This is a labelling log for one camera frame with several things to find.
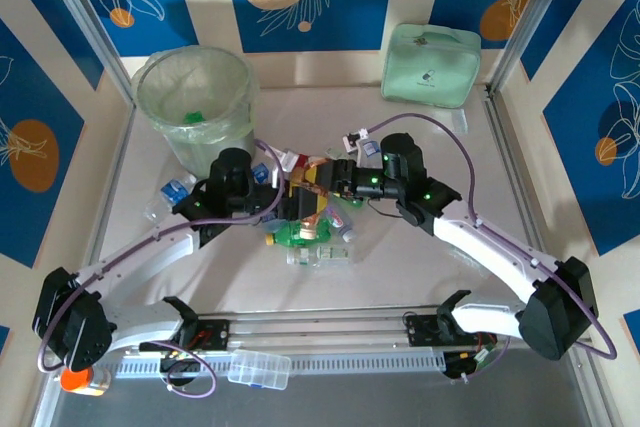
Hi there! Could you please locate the jar with orange lid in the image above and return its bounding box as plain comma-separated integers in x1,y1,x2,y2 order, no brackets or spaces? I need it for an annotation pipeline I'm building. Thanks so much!
60,366,111,397

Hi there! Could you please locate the flat clear zip bag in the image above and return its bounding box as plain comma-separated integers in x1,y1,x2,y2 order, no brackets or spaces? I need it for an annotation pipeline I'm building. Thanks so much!
432,107,470,136

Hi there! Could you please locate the clear bin with green liner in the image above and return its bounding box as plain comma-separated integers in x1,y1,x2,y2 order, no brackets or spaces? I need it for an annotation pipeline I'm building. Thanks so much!
132,45,261,181

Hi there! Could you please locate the clear bottle blue logo label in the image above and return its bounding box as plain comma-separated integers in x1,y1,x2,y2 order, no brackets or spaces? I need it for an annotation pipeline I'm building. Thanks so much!
249,159,281,186

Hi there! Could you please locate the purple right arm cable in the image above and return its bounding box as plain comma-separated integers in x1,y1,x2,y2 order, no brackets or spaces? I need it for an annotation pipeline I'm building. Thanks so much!
364,112,617,361

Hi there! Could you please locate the water bottle blue label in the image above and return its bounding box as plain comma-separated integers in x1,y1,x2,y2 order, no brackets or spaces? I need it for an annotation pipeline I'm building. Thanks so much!
143,173,199,224

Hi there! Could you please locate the aluminium side rail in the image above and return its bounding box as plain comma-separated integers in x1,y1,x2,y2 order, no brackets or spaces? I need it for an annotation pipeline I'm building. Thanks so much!
482,86,566,308
87,101,137,268

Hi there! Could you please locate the small bottle blue label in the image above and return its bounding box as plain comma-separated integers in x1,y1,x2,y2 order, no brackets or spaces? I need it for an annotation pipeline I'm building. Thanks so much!
357,139,384,163

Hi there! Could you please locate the red yellow label bottle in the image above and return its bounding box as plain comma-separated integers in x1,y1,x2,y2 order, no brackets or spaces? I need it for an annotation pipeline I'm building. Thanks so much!
287,154,314,188

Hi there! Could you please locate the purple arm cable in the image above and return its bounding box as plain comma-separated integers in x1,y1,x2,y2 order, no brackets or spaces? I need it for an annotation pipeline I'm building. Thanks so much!
364,112,617,361
37,139,284,401

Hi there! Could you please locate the mint green zip pouch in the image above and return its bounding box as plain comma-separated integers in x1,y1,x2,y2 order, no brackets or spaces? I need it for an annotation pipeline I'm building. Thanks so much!
380,21,483,109

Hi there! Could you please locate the aluminium frame post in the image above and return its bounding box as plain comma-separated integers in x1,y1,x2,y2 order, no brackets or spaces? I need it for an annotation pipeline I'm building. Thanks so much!
491,0,586,96
34,0,137,107

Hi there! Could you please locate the clear bottle purple red label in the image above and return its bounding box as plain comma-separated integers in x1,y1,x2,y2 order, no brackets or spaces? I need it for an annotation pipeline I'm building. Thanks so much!
327,204,357,243

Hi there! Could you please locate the white slotted cable duct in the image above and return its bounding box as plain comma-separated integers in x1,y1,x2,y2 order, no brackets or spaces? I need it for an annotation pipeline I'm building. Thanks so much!
114,350,447,378

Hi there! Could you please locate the clear plastic organizer box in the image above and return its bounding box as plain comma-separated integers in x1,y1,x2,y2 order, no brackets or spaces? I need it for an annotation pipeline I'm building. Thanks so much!
227,348,292,391

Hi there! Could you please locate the black electronics box with wires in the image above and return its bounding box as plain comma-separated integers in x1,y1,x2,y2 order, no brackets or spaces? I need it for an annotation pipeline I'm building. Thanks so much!
158,349,205,381
442,346,499,383

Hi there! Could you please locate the clear bottle green white label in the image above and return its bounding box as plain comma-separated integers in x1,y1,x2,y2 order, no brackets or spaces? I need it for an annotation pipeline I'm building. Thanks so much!
285,244,355,269

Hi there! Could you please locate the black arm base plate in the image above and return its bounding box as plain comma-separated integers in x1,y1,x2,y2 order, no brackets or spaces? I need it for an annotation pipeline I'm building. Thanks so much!
403,313,496,348
138,319,232,354

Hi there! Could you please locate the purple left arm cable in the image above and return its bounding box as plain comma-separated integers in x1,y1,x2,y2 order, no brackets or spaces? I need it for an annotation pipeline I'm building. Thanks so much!
37,139,284,401

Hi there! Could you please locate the long aluminium base rail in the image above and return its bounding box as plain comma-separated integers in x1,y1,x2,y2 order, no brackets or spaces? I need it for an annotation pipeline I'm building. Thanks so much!
164,302,591,348

